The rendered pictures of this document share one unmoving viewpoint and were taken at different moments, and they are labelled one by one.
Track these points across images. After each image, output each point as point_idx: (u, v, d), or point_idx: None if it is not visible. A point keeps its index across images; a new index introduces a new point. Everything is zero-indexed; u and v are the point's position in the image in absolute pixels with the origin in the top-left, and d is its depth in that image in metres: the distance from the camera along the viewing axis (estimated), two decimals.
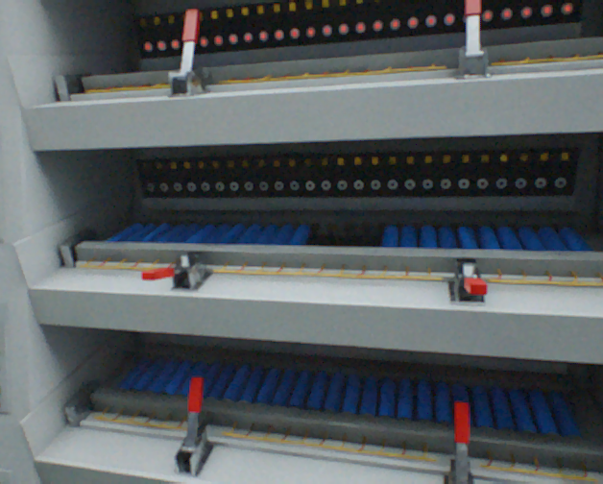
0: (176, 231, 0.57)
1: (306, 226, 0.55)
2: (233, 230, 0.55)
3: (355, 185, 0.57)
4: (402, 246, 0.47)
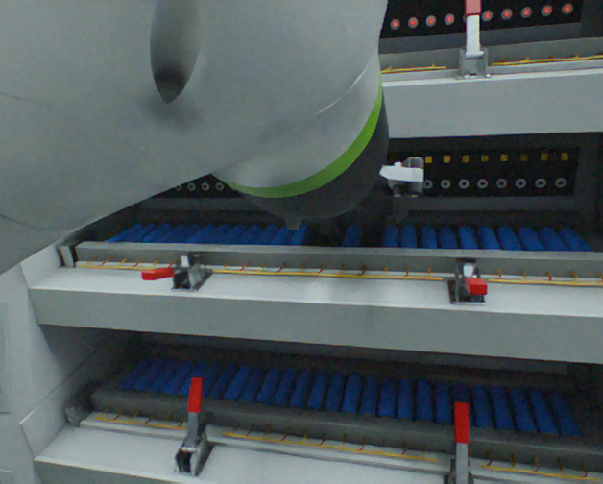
0: (176, 231, 0.57)
1: (306, 226, 0.55)
2: (233, 230, 0.55)
3: None
4: (402, 246, 0.47)
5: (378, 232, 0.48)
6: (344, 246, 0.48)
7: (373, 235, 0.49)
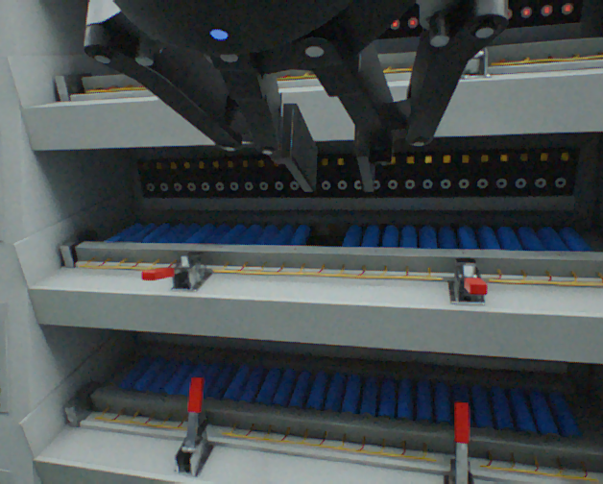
0: (176, 231, 0.57)
1: (306, 226, 0.55)
2: (233, 230, 0.55)
3: (355, 185, 0.57)
4: (402, 246, 0.47)
5: (373, 185, 0.29)
6: (345, 246, 0.48)
7: (364, 190, 0.29)
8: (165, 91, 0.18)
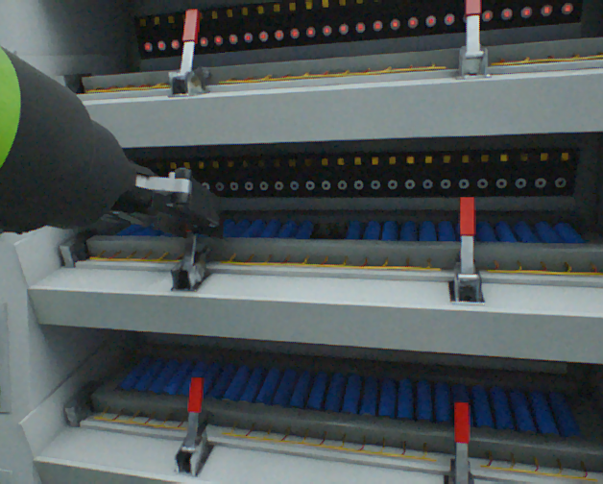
0: None
1: (308, 221, 0.56)
2: (237, 226, 0.56)
3: (355, 185, 0.57)
4: (402, 240, 0.49)
5: None
6: None
7: None
8: None
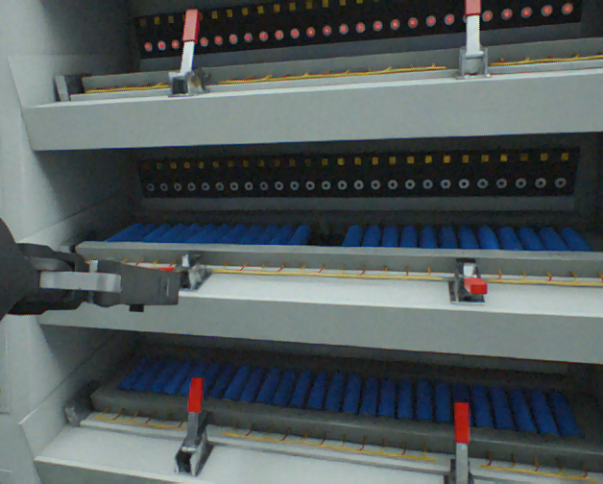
0: (176, 231, 0.57)
1: (306, 226, 0.55)
2: (233, 230, 0.55)
3: (355, 185, 0.57)
4: (402, 246, 0.47)
5: None
6: (345, 246, 0.48)
7: None
8: None
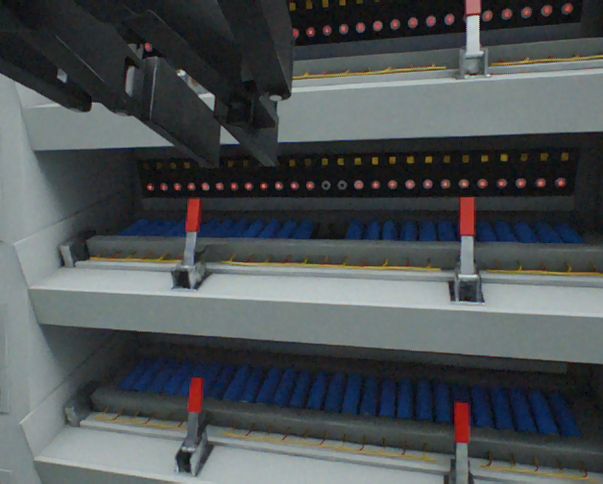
0: (181, 227, 0.58)
1: (308, 221, 0.56)
2: (237, 226, 0.56)
3: (355, 185, 0.57)
4: (402, 240, 0.49)
5: (207, 123, 0.27)
6: None
7: None
8: None
